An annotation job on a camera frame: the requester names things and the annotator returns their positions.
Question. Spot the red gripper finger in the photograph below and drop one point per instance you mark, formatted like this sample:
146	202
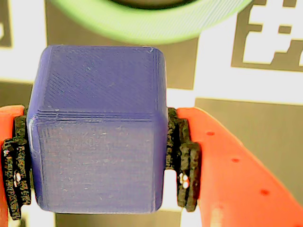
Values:
16	165
236	189

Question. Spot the blue cube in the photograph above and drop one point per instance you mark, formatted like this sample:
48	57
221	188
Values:
94	142

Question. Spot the checkerboard marker mat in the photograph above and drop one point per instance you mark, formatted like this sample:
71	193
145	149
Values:
272	130

